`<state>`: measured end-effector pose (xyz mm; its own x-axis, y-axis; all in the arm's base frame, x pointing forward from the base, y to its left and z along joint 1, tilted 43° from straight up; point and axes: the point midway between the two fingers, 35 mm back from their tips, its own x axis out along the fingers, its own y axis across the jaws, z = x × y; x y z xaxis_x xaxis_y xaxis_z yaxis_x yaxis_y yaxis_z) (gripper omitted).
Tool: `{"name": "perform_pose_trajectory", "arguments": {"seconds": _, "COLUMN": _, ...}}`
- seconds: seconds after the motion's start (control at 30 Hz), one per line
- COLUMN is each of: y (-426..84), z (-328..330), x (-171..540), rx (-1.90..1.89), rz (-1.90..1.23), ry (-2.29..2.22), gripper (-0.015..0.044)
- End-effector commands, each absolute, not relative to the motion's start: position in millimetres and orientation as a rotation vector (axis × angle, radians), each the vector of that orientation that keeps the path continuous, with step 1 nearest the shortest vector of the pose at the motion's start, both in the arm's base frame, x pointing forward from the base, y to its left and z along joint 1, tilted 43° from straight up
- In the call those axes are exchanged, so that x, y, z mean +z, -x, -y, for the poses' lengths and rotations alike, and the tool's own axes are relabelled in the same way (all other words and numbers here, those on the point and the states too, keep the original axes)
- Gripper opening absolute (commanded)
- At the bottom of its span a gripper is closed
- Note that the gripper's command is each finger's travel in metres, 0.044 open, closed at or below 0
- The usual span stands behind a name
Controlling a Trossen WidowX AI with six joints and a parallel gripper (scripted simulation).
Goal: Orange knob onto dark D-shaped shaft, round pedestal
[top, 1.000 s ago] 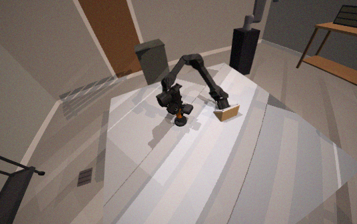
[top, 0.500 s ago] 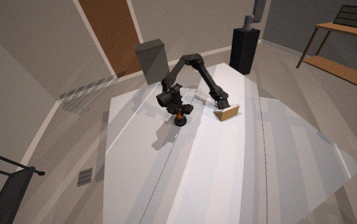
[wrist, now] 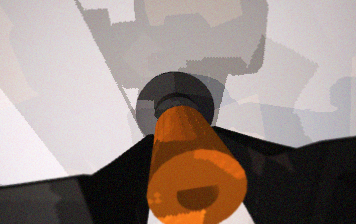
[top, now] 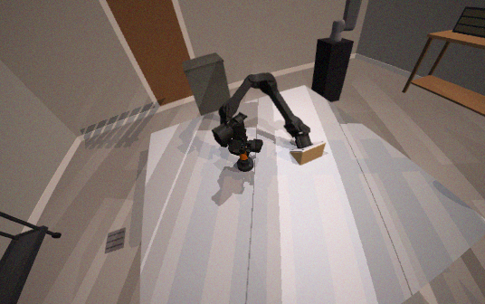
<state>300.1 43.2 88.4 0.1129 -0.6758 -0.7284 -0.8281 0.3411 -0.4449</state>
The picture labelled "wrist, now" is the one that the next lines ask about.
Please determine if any orange knob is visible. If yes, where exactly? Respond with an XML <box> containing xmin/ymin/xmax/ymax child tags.
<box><xmin>147</xmin><ymin>105</ymin><xmax>247</xmax><ymax>224</ymax></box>

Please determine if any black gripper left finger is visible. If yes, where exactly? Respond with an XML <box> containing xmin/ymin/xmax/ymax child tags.
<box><xmin>0</xmin><ymin>134</ymin><xmax>154</xmax><ymax>224</ymax></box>

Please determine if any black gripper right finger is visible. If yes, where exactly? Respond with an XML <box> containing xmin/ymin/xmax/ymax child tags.
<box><xmin>211</xmin><ymin>126</ymin><xmax>356</xmax><ymax>224</ymax></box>

